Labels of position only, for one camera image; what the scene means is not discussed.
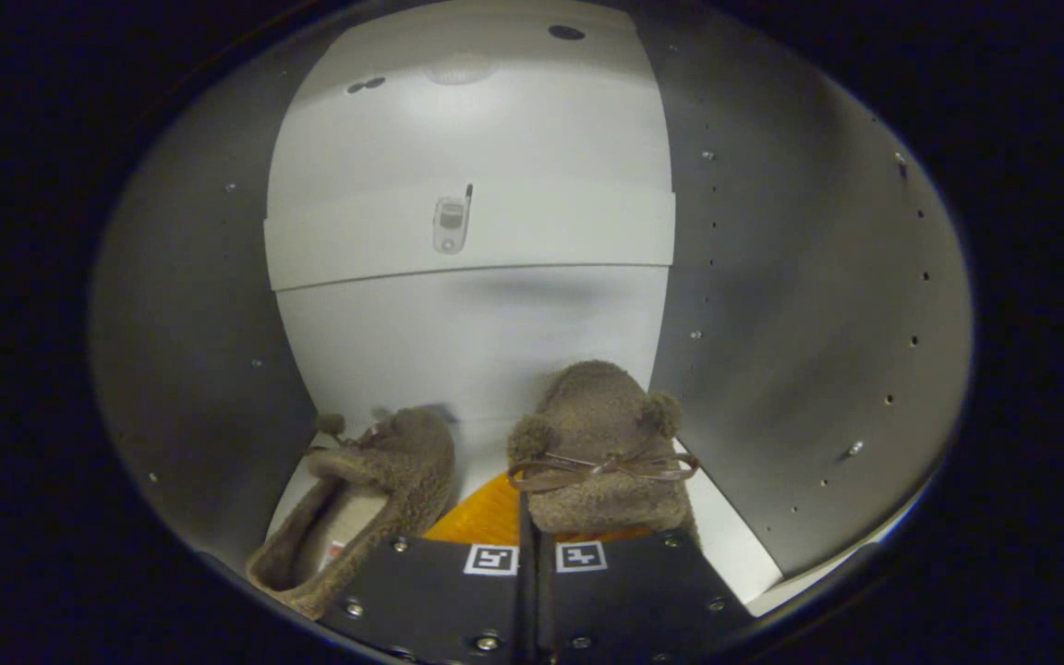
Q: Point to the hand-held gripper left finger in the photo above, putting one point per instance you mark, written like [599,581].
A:
[440,600]

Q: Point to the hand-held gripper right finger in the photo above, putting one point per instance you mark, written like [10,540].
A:
[634,600]

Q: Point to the brown fluffy shoe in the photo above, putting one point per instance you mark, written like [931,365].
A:
[412,462]
[597,416]

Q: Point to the grey shoe cabinet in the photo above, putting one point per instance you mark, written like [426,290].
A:
[818,277]

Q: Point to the white cabinet shelf board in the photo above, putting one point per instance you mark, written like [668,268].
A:
[541,231]

